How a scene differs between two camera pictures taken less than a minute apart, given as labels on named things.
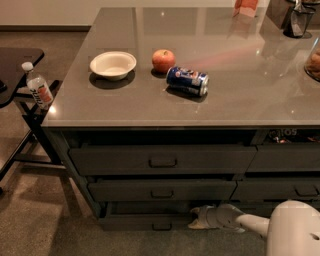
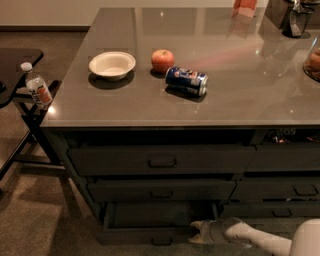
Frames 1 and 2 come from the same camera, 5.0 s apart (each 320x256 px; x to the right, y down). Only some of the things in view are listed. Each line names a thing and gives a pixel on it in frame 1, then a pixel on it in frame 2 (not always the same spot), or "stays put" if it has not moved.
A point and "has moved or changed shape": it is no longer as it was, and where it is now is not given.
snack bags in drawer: (293, 136) stays put
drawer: (146, 216) has moved or changed shape
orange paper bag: (245, 8) stays put
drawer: (276, 189) stays put
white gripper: (211, 216) -> (213, 231)
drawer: (286, 157) stays put
